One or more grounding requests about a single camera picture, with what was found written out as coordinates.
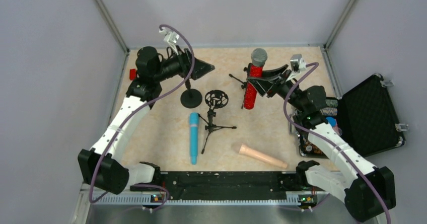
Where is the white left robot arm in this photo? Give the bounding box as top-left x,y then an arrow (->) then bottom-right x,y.
78,46 -> 215,194

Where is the round base mic stand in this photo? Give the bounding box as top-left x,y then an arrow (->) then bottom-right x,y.
180,80 -> 202,109

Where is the shock mount tripod stand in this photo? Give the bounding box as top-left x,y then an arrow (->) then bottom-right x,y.
198,90 -> 237,154

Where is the red glitter microphone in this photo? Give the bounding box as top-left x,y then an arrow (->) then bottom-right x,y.
243,48 -> 268,110

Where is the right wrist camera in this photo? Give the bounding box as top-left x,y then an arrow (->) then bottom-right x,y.
290,54 -> 306,73

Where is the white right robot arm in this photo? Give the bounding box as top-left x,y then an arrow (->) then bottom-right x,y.
247,62 -> 396,223

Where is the black carrying case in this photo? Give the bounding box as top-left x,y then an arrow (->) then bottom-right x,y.
288,73 -> 406,157

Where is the blue round chip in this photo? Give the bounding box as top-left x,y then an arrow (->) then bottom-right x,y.
326,117 -> 338,128

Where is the small red block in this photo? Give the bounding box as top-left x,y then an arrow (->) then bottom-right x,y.
129,68 -> 137,81

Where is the black tripod mic stand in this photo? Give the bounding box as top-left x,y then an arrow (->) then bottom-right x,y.
228,63 -> 252,90

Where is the blue microphone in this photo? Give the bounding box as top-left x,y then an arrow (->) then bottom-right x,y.
189,112 -> 199,165

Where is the beige microphone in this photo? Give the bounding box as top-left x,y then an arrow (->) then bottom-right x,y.
231,143 -> 288,169

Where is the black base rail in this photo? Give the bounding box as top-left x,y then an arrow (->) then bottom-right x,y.
159,171 -> 321,201

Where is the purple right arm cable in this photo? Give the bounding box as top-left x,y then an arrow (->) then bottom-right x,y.
282,62 -> 393,224

